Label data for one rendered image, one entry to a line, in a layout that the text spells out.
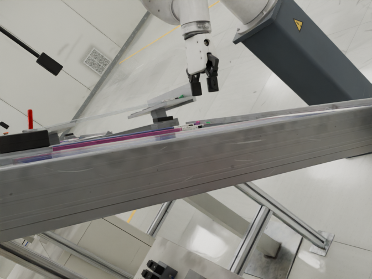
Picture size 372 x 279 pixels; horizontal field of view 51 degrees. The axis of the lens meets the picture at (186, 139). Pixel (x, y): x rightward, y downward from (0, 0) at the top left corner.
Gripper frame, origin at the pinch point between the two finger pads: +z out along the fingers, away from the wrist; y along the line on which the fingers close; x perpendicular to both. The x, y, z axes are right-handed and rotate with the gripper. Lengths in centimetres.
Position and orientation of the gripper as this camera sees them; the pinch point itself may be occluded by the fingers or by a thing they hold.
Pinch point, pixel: (204, 90)
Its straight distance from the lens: 112.4
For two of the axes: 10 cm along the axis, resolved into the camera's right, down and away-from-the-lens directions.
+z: 1.4, 9.9, 0.5
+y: -4.6, 0.2, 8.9
